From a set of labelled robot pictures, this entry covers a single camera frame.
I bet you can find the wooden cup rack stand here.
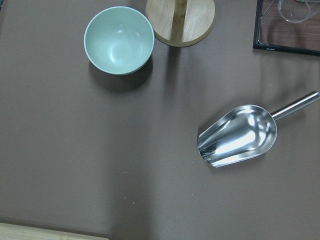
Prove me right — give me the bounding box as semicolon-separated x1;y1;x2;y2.
145;0;216;48

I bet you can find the black framed wooden tray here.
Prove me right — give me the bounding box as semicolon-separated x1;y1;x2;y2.
253;0;320;56

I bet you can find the bamboo cutting board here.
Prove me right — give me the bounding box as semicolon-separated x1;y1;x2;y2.
0;223;108;240

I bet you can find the steel ice scoop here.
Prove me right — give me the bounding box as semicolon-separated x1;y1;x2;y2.
197;91;320;168

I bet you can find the mint green bowl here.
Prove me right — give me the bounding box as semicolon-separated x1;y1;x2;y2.
83;6;155;76

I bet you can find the clear glass on tray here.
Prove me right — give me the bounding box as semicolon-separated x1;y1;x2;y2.
278;0;320;24

